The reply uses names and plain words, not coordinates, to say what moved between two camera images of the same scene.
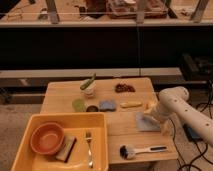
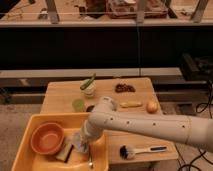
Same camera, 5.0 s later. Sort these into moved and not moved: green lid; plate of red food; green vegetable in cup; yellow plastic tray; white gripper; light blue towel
Moved: white gripper; light blue towel
Not moved: yellow plastic tray; plate of red food; green lid; green vegetable in cup
